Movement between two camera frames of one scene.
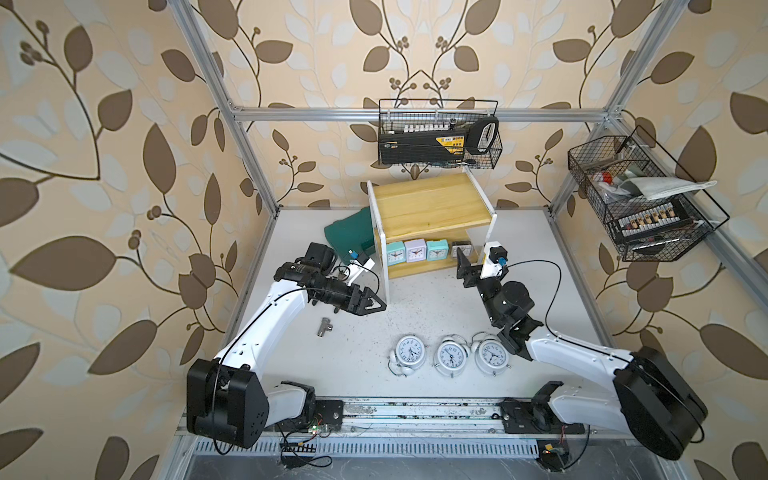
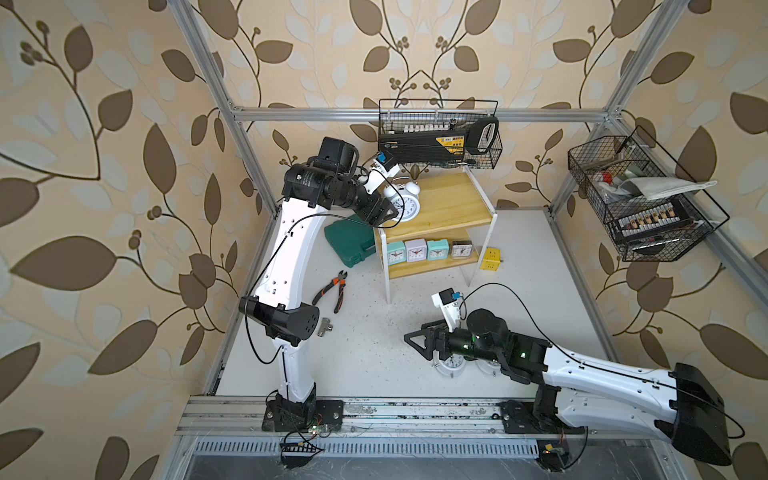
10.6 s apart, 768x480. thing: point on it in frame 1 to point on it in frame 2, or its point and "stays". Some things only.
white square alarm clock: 415,250 stays
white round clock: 451,356 stays
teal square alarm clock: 395,253 stays
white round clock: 407,355 to 404,199
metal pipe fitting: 325,326 stays
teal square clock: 437,250 stays
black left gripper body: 340,295 to 374,209
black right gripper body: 490,290 to 460,342
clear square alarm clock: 465,246 stays
